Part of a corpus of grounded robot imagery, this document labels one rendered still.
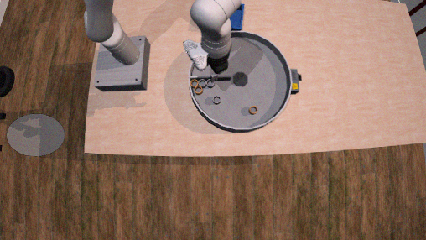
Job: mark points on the blue plastic crate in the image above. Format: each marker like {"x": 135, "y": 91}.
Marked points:
{"x": 236, "y": 18}

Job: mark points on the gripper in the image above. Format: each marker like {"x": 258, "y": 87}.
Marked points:
{"x": 201, "y": 55}

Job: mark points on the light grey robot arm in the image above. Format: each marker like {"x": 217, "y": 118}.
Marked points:
{"x": 211, "y": 16}

